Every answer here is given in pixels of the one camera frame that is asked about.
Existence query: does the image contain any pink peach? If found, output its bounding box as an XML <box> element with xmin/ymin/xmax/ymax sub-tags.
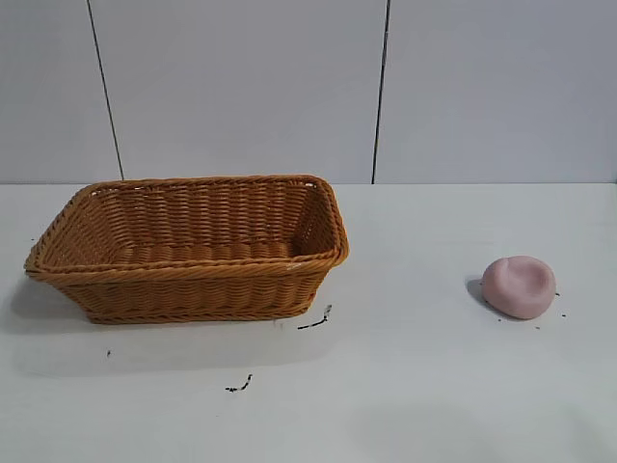
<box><xmin>482</xmin><ymin>256</ymin><xmax>557</xmax><ymax>320</ymax></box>

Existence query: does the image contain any brown wicker basket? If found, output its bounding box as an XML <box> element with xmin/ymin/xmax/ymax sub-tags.
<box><xmin>23</xmin><ymin>174</ymin><xmax>351</xmax><ymax>325</ymax></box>

